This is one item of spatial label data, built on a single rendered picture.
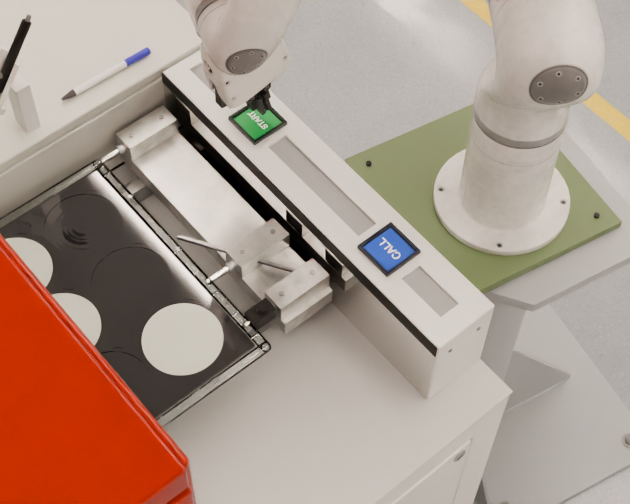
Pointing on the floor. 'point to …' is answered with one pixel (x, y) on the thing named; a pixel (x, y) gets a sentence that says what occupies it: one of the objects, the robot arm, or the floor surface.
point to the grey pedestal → (559, 372)
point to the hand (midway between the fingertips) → (257, 97)
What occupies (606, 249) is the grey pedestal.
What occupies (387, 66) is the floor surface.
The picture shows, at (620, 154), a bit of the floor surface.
